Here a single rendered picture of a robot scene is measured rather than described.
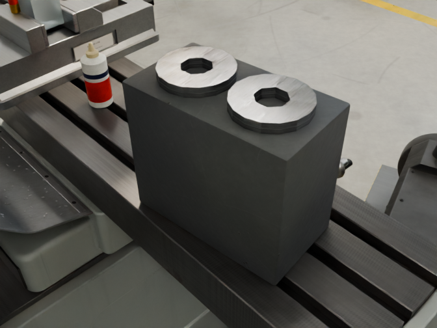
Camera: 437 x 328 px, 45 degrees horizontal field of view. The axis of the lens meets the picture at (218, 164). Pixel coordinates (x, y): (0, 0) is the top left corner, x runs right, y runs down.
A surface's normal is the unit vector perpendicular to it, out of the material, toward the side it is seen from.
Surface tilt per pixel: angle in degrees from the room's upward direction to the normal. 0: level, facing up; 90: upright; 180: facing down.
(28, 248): 0
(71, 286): 0
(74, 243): 90
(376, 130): 0
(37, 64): 90
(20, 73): 90
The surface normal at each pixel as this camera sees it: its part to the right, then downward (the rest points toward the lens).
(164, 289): 0.69, 0.47
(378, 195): -0.01, -0.76
